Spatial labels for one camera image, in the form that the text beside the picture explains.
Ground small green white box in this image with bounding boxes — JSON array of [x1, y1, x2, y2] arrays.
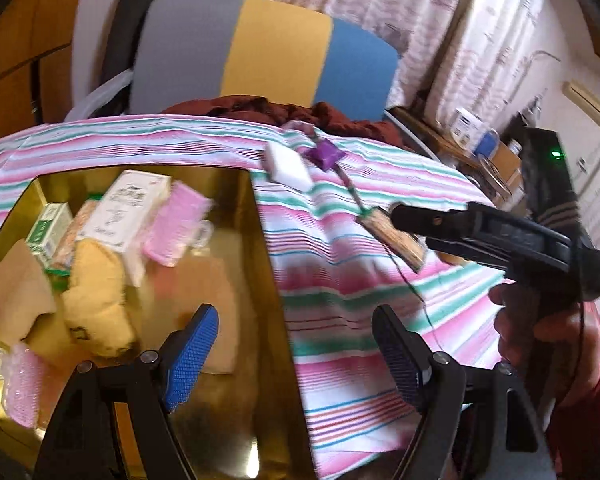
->
[[26, 203, 73, 269]]

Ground cracker packet green ends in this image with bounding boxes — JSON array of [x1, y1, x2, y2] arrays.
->
[[45, 194, 102, 292]]

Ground yellow plush toy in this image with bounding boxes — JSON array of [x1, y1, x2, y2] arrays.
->
[[62, 238, 135, 359]]

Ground right hand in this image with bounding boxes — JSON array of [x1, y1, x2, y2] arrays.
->
[[489, 283, 600, 406]]

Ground patterned curtain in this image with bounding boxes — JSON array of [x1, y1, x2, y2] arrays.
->
[[277, 0, 545, 130]]

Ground white foam block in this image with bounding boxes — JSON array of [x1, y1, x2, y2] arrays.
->
[[262, 142, 314, 193]]

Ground air conditioner unit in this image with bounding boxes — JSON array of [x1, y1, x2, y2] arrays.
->
[[562, 80, 600, 127]]

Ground gold tray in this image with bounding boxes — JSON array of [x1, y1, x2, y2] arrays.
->
[[0, 165, 316, 479]]

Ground striped ribbon strap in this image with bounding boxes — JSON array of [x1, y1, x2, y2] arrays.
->
[[281, 119, 376, 216]]

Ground dark red garment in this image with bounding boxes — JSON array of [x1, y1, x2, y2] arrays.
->
[[162, 96, 407, 150]]

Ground cardboard box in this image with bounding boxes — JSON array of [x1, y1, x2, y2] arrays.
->
[[479, 142, 522, 207]]

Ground purple fabric sachet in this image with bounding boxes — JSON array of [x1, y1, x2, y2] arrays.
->
[[303, 139, 346, 171]]

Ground pink hair roller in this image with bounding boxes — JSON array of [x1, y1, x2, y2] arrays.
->
[[142, 181, 213, 268]]

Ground cream sock bundle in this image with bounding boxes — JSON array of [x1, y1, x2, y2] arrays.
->
[[358, 207, 427, 273]]

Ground grey yellow blue chair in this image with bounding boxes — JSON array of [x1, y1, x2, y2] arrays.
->
[[129, 0, 398, 120]]

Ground large white carton box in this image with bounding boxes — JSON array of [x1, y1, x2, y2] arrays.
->
[[76, 170, 171, 287]]

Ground wooden wardrobe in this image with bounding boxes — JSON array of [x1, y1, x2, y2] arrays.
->
[[0, 0, 79, 139]]

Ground pink green striped cloth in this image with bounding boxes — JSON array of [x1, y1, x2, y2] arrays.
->
[[0, 115, 502, 479]]

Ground black device green light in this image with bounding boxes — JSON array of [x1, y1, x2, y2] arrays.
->
[[520, 127, 582, 240]]

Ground white blue appliance box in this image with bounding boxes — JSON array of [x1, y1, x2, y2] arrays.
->
[[446, 107, 500, 158]]

